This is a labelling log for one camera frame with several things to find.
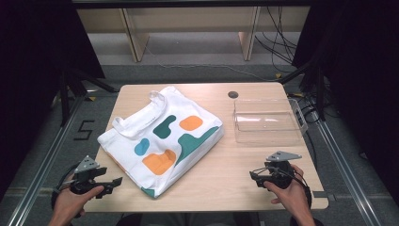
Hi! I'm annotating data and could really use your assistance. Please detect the bundle of black cables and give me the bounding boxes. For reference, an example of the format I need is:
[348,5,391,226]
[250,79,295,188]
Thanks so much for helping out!
[254,6,299,73]

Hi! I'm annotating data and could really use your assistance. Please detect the person's dark trousers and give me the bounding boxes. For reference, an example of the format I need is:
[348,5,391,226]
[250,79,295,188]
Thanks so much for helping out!
[115,212,262,226]

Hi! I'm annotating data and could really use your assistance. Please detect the black curtain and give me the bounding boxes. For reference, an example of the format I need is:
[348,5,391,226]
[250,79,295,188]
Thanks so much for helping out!
[0,0,106,202]
[291,0,399,197]

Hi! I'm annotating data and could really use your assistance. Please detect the grey tape strip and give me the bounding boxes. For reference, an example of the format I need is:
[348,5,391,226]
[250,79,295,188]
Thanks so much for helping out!
[311,190,337,202]

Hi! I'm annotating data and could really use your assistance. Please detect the person's left hand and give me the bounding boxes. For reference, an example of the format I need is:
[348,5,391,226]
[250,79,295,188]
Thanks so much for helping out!
[51,184,105,222]

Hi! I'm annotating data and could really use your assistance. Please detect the white power strip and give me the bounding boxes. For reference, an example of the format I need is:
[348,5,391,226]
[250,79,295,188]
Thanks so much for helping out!
[288,98,311,133]

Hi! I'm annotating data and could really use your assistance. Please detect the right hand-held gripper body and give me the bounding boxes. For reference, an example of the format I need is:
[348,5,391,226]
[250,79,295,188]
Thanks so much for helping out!
[263,151,303,190]

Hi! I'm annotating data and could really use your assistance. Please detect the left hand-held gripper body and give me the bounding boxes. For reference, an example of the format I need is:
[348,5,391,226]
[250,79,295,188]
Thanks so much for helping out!
[69,154,107,195]

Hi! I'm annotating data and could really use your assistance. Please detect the right hand-held gripper black cable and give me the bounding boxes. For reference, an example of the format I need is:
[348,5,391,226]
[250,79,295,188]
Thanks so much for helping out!
[290,170,313,210]

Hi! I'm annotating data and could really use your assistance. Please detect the hand-held gripper black cable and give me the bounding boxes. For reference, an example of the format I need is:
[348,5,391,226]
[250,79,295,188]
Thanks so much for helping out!
[51,162,83,219]
[290,170,313,210]

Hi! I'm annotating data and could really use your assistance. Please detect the left hand-held gripper black cable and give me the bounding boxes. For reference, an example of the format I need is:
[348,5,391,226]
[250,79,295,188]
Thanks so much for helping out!
[51,162,83,219]

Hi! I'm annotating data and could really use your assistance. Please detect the light wooden desk frame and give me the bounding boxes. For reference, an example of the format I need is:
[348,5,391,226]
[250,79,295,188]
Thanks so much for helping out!
[76,5,311,63]

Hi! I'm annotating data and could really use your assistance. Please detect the white patterned tote bag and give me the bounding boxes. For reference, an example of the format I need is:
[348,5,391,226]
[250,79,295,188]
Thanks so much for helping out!
[96,85,226,200]

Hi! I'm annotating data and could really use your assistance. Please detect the clear plastic container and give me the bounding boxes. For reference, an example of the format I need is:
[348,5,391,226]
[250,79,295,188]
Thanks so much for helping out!
[231,98,309,146]

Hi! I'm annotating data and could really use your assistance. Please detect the person's right hand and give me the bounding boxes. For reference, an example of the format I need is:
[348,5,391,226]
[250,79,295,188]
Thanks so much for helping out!
[263,164,311,216]

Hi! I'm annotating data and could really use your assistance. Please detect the aluminium floor rail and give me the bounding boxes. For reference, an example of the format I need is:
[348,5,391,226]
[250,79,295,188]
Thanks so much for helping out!
[6,93,88,226]
[313,119,384,226]

